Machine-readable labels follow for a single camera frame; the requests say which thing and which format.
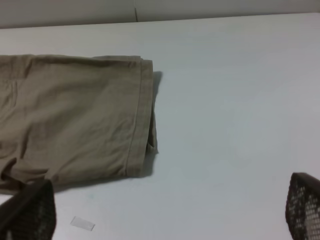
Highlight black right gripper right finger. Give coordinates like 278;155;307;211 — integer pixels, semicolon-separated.
285;172;320;240

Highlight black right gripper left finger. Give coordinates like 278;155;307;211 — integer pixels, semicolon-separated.
0;179;57;240

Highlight khaki shorts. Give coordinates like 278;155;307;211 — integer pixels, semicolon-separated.
0;54;157;194

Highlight clear tape strip right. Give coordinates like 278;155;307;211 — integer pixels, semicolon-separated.
70;216;95;232

